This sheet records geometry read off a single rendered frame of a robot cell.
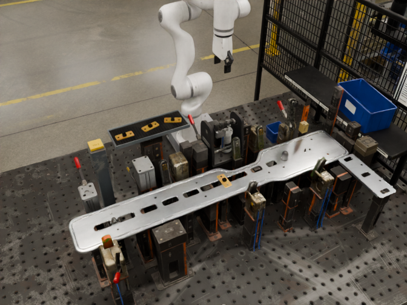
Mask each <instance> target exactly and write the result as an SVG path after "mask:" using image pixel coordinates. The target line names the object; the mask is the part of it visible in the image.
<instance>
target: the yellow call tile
mask: <svg viewBox="0 0 407 305"><path fill-rule="evenodd" d="M87 143H88V146H89V148H90V150H91V151H94V150H97V149H101V148H103V147H104V146H103V144H102V142H101V140H100V139H96V140H92V141H90V142H87Z"/></svg>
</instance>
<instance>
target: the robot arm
mask: <svg viewBox="0 0 407 305"><path fill-rule="evenodd" d="M202 10H214V22H213V32H214V36H213V53H214V55H215V56H214V64H218V63H220V60H224V62H225V65H224V73H230V72H231V65H232V63H233V60H234V59H233V57H232V53H233V43H232V34H233V32H234V21H235V20H236V19H239V18H243V17H245V16H247V15H248V14H249V13H250V10H251V6H250V3H249V2H248V0H181V1H178V2H173V3H170V4H166V5H164V6H162V7H161V8H160V9H159V12H158V20H159V23H160V25H161V26H162V27H163V28H164V29H165V30H166V31H167V32H169V34H170V35H171V36H172V38H173V41H174V46H175V50H176V59H177V62H176V69H175V71H174V74H173V78H172V81H171V93H172V95H173V97H174V98H175V99H177V100H184V101H183V102H182V104H181V113H182V114H183V116H184V117H185V118H186V119H187V121H188V122H189V123H190V120H189V118H188V115H189V114H191V115H192V118H193V120H194V122H195V127H196V129H197V132H198V134H200V123H201V121H202V104H203V103H204V102H205V100H206V99H207V97H208V96H209V94H210V92H211V89H212V86H213V83H212V79H211V77H210V75H209V74H207V73H205V72H198V73H194V74H191V75H187V72H188V70H189V69H190V67H191V66H192V64H193V62H194V58H195V49H194V41H193V38H192V37H191V35H190V34H189V33H187V32H185V31H184V30H182V29H181V28H180V26H179V24H180V23H181V22H186V21H191V20H193V19H196V18H198V17H199V16H200V14H201V13H202ZM227 56H228V58H226V57H227ZM227 59H228V60H229V61H228V62H227ZM176 139H177V141H178V142H179V143H181V142H184V141H187V140H188V141H189V142H193V141H196V140H197V139H196V133H195V131H194V128H193V126H192V125H191V123H190V127H189V128H185V129H183V130H180V131H178V132H177V134H176Z"/></svg>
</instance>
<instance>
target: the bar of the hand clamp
mask: <svg viewBox="0 0 407 305"><path fill-rule="evenodd" d="M298 104H299V103H298V102H296V99H295V98H291V99H288V104H287V116H286V124H287V125H288V126H289V130H290V123H291V124H292V127H291V129H294V121H295V110H296V107H297V106H298Z"/></svg>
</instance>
